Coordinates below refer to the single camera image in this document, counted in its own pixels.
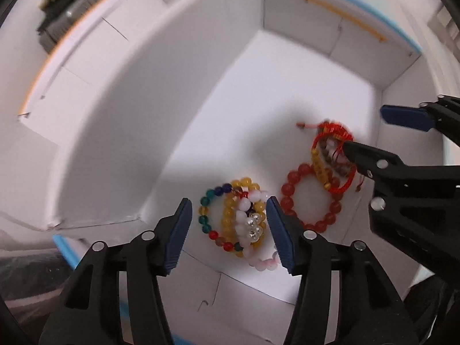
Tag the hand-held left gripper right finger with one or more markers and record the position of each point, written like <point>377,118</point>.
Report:
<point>282,233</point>

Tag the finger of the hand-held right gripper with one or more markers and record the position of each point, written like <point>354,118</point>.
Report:
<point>406,118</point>
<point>370,160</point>

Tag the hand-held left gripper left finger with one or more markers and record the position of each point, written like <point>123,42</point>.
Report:
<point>178,237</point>

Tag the white cardboard box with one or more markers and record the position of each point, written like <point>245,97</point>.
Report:
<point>287,79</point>

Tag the dark cloth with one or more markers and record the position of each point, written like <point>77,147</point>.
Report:
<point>25,269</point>

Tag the grey hard suitcase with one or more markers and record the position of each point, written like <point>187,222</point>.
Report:
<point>75,10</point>

